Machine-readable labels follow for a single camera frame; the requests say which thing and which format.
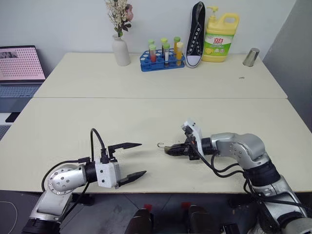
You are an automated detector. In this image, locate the small metal clip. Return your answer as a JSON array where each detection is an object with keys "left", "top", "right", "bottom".
[{"left": 156, "top": 143, "right": 172, "bottom": 154}]

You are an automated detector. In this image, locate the thin white wire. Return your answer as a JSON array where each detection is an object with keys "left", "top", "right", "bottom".
[{"left": 0, "top": 200, "right": 19, "bottom": 231}]

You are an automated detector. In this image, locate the dark rounded shape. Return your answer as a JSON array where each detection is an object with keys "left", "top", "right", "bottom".
[
  {"left": 124, "top": 208, "right": 155, "bottom": 234},
  {"left": 188, "top": 205, "right": 215, "bottom": 234}
]

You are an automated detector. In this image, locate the green capped red liquid tube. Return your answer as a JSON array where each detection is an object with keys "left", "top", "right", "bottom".
[{"left": 149, "top": 44, "right": 157, "bottom": 63}]

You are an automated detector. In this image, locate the white ceramic vase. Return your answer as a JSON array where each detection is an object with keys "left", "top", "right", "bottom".
[{"left": 112, "top": 34, "right": 131, "bottom": 67}]

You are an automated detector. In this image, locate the blue test tube rack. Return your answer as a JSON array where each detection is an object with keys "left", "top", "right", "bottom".
[{"left": 139, "top": 49, "right": 186, "bottom": 72}]

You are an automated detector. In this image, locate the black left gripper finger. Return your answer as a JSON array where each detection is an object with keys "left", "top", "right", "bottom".
[
  {"left": 117, "top": 170, "right": 148, "bottom": 188},
  {"left": 108, "top": 142, "right": 143, "bottom": 154}
]

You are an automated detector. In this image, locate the yellow detergent pump bottle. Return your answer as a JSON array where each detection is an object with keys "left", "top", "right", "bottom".
[{"left": 201, "top": 6, "right": 240, "bottom": 62}]

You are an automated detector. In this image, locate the black phone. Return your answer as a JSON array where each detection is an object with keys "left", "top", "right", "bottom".
[{"left": 4, "top": 112, "right": 21, "bottom": 123}]

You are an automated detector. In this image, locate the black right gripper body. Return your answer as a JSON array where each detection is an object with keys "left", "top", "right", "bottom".
[{"left": 184, "top": 128, "right": 202, "bottom": 161}]

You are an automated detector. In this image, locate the black canvas sneaker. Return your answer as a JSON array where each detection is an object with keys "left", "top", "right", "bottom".
[{"left": 185, "top": 1, "right": 206, "bottom": 68}]

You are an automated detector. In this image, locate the silver metal cup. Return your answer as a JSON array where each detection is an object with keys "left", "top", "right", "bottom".
[{"left": 242, "top": 47, "right": 260, "bottom": 67}]

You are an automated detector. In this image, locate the yellow-green capped tube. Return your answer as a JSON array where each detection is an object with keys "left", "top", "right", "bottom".
[{"left": 160, "top": 37, "right": 169, "bottom": 56}]

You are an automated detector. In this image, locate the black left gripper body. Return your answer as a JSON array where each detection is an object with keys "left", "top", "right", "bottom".
[{"left": 107, "top": 151, "right": 120, "bottom": 189}]

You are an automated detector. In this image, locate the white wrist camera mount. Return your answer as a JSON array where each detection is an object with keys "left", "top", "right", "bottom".
[
  {"left": 180, "top": 118, "right": 204, "bottom": 159},
  {"left": 94, "top": 160, "right": 120, "bottom": 189}
]

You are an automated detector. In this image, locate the green capped orange liquid tube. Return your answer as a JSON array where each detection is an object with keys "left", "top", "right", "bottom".
[{"left": 173, "top": 36, "right": 181, "bottom": 58}]

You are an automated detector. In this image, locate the cream capped orange liquid tube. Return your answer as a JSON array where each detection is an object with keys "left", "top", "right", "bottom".
[{"left": 176, "top": 42, "right": 184, "bottom": 66}]

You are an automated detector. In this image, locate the grey laptop with pink screen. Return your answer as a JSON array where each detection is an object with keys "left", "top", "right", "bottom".
[{"left": 0, "top": 44, "right": 47, "bottom": 98}]

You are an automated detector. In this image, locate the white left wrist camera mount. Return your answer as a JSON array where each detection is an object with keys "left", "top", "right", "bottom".
[{"left": 94, "top": 160, "right": 120, "bottom": 189}]

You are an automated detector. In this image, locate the dried flower bouquet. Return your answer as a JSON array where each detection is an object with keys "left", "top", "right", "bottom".
[{"left": 104, "top": 0, "right": 134, "bottom": 39}]

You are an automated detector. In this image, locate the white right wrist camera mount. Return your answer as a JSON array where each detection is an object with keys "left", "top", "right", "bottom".
[{"left": 180, "top": 118, "right": 204, "bottom": 159}]

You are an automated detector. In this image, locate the black table clamp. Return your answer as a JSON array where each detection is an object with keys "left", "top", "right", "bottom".
[{"left": 72, "top": 194, "right": 95, "bottom": 206}]

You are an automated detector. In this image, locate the green capped white label tube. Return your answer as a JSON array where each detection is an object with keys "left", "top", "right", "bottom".
[{"left": 163, "top": 43, "right": 171, "bottom": 67}]

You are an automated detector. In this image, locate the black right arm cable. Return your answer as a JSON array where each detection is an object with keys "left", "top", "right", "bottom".
[{"left": 192, "top": 140, "right": 308, "bottom": 213}]

